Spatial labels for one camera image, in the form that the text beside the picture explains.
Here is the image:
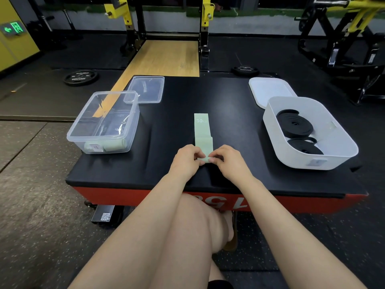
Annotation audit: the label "person's left hand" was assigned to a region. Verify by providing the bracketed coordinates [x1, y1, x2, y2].
[169, 144, 208, 183]

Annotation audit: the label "person's right hand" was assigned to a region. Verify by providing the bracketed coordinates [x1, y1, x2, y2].
[208, 144, 256, 187]

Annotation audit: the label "light green resistance band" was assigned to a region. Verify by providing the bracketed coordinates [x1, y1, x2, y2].
[194, 113, 214, 165]
[83, 142, 104, 153]
[103, 138, 127, 151]

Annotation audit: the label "wide black resistance band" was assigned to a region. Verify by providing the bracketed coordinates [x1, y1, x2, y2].
[276, 109, 314, 139]

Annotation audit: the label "thin black resistance band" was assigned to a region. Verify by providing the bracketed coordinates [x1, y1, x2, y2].
[287, 136, 324, 155]

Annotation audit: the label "clear plastic container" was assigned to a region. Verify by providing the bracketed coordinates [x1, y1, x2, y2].
[66, 90, 140, 155]

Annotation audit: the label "white plastic bin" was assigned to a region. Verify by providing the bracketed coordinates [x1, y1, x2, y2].
[263, 96, 359, 171]

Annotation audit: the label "person's right forearm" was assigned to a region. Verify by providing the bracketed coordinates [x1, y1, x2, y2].
[240, 177, 367, 289]

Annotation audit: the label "person's left forearm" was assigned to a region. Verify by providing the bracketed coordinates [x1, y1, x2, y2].
[67, 174, 188, 289]

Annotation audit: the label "person's left leg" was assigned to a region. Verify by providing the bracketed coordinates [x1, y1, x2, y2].
[150, 193, 235, 289]

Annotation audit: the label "person's leg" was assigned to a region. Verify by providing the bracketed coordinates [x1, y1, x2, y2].
[208, 260, 226, 282]
[150, 193, 235, 289]

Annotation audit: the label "person's right leg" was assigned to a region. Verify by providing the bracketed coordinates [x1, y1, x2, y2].
[208, 260, 226, 282]

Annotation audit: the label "black plyo platform red side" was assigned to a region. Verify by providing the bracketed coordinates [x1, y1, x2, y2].
[65, 74, 369, 215]

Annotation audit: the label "brown sandal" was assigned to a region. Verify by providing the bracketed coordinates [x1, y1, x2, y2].
[222, 211, 239, 252]

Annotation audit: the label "clear plastic lid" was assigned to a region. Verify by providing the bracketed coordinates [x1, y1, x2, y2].
[124, 76, 165, 104]

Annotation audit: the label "white plastic lid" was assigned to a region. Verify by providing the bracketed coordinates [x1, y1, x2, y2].
[249, 77, 298, 110]

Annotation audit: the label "black weight plate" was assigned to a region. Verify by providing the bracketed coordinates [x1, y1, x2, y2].
[231, 66, 260, 77]
[63, 69, 100, 87]

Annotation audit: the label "wooden lifting platform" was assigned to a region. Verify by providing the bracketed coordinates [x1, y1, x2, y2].
[93, 40, 200, 118]

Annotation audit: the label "black shorts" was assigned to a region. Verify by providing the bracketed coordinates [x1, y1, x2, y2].
[207, 279, 235, 289]

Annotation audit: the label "yellow black squat rack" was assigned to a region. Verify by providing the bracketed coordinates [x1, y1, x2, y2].
[103, 0, 216, 71]

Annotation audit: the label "yellow black exercise machine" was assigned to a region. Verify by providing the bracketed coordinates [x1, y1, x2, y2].
[294, 0, 385, 106]

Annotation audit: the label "black upright bar holder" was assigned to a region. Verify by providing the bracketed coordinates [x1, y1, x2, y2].
[63, 8, 84, 41]

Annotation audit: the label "green exit sign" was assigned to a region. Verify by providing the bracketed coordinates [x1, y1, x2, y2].
[0, 20, 27, 38]

